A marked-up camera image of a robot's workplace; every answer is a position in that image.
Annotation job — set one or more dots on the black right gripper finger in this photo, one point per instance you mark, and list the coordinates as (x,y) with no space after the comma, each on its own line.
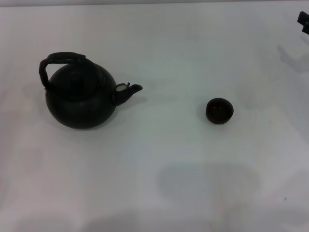
(304,19)

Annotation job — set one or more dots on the small dark brown teacup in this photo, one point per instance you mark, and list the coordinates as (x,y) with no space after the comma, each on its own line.
(219,110)

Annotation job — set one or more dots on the black round teapot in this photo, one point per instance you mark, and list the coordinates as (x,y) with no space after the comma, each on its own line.
(82,106)

